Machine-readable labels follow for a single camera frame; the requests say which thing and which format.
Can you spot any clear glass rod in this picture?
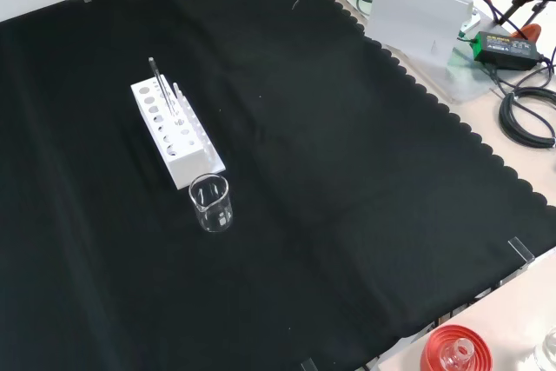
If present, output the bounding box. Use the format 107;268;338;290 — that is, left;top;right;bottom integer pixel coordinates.
148;56;177;116

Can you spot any white test tube rack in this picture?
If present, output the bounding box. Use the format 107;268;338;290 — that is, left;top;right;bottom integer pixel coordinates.
129;76;227;191

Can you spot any small clear glass beaker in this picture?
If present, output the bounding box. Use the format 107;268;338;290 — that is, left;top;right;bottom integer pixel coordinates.
188;173;235;234

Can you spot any black scalloped bench cloth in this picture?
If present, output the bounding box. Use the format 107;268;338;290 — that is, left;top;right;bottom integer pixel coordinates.
0;0;556;371

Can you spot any pale white board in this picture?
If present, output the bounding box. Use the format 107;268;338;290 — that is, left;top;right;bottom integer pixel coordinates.
367;0;474;67

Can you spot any black power adapter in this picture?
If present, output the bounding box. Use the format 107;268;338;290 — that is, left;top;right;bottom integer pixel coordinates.
472;30;545;71

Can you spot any orange clamp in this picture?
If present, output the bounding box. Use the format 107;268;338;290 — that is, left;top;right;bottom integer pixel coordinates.
512;23;542;43

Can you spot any red ribbed funnel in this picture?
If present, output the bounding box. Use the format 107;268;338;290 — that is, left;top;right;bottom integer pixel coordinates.
419;323;493;371

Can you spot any clear glass flask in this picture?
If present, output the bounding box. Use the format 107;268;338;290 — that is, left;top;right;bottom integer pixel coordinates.
440;338;476;371

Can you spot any clear glass vessel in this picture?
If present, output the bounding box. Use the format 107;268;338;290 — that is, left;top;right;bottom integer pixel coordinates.
533;326;556;371

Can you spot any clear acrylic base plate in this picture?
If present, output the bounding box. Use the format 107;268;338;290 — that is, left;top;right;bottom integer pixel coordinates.
334;0;508;105

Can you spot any coiled black cable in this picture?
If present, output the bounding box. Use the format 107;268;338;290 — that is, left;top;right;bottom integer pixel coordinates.
498;87;556;149

